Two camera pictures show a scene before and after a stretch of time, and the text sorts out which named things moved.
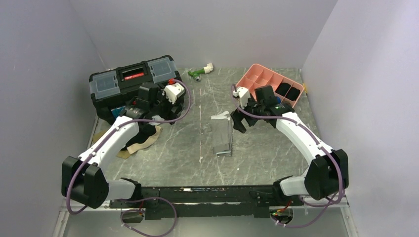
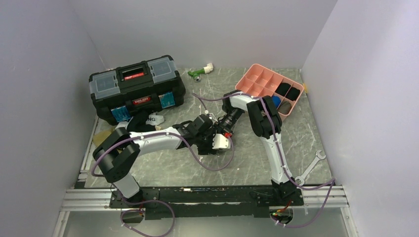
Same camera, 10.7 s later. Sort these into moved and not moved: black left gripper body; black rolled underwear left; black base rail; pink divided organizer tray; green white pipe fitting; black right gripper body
Moved: black right gripper body; black left gripper body
Not moved: green white pipe fitting; pink divided organizer tray; black rolled underwear left; black base rail
